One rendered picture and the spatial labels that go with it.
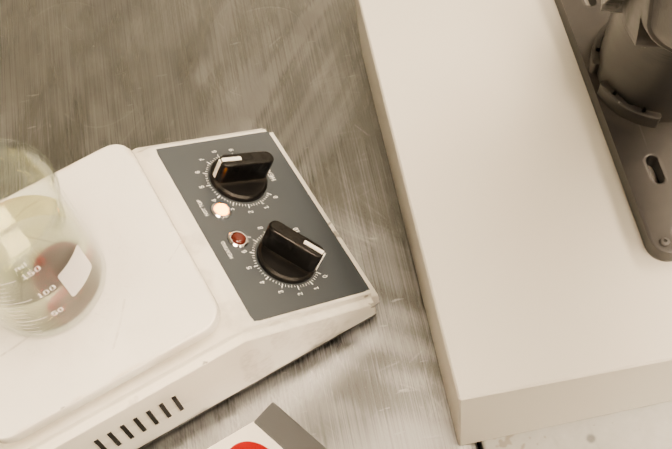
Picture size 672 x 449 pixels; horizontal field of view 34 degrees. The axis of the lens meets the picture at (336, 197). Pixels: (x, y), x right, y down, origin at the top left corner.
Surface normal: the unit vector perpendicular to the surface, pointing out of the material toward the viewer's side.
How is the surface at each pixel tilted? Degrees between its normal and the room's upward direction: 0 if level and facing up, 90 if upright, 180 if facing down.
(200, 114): 0
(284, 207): 30
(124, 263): 0
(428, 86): 4
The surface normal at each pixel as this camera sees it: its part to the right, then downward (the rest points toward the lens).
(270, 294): 0.35, -0.65
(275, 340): 0.49, 0.74
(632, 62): -0.77, 0.58
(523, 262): -0.03, -0.47
